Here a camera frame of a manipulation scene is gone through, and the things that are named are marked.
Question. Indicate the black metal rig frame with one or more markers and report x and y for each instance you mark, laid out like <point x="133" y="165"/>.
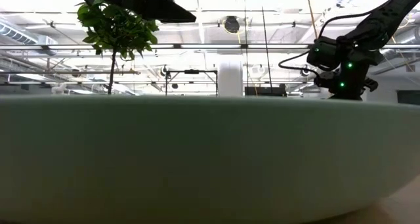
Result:
<point x="192" y="71"/>

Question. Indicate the white pillar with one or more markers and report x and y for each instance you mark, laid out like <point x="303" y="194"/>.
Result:
<point x="229" y="79"/>

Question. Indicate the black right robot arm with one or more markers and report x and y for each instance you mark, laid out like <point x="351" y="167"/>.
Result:
<point x="387" y="13"/>

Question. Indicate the silver ventilation duct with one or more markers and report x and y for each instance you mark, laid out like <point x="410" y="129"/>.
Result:
<point x="19" y="35"/>

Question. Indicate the green leafy plant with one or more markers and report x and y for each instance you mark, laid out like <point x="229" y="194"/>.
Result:
<point x="115" y="30"/>

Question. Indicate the teal round plate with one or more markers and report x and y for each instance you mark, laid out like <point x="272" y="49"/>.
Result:
<point x="197" y="158"/>

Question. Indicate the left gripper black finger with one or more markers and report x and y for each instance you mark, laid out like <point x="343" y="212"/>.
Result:
<point x="174" y="15"/>

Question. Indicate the black monitor screen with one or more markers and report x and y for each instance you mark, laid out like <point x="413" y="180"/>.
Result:
<point x="265" y="92"/>

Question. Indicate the long white light bar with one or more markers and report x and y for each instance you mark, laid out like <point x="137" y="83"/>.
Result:
<point x="210" y="46"/>

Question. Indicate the dark wall panel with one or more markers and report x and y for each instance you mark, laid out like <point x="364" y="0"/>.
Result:
<point x="408" y="97"/>

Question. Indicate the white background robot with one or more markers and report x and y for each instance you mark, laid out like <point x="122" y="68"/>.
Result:
<point x="59" y="89"/>

